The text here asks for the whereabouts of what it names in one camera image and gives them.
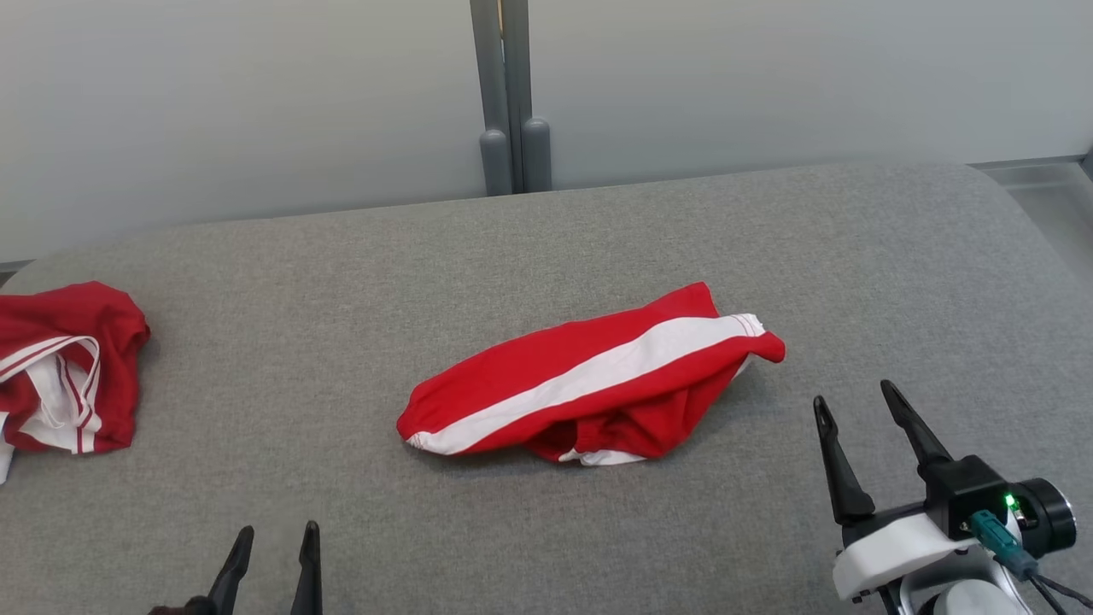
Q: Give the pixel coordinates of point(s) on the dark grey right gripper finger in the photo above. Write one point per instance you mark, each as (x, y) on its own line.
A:
(920, 444)
(845, 487)

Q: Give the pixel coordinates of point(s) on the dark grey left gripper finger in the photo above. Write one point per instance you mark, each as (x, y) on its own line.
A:
(307, 581)
(232, 581)

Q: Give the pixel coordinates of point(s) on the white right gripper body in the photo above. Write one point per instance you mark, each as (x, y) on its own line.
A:
(897, 547)

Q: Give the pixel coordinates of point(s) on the red shirt with white sleeves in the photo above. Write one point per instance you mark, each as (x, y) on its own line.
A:
(111, 342)

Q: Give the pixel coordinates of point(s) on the red shorts with white stripe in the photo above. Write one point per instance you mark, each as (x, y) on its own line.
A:
(598, 376)

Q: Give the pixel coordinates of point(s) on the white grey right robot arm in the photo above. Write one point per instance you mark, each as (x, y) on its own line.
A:
(1046, 517)

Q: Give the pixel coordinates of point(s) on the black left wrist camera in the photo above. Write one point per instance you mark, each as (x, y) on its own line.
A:
(184, 608)

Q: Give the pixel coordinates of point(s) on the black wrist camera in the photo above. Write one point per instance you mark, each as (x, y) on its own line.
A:
(965, 491)
(184, 608)

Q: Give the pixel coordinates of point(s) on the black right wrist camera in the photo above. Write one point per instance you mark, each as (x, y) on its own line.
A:
(965, 491)

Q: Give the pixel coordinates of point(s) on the grey window base rail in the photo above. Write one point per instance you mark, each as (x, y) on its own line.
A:
(1033, 169)
(10, 267)

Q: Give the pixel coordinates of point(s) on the grey metal frame post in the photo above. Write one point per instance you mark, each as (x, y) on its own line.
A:
(508, 85)

